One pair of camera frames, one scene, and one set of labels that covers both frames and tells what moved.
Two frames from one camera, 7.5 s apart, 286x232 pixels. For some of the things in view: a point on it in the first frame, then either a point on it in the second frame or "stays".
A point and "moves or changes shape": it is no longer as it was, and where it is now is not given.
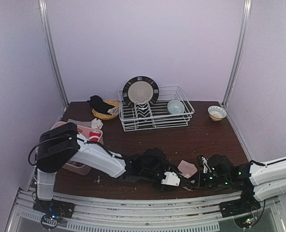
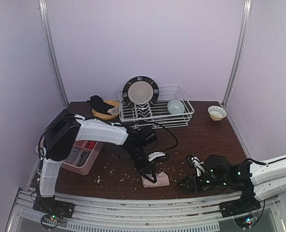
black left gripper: x=182 y=181 -> x=146 y=167
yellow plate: x=105 y=116 stays
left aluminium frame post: x=43 y=13 stays
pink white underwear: x=187 y=168 moves or changes shape
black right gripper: x=201 y=174 stays
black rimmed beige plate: x=141 y=87 stays
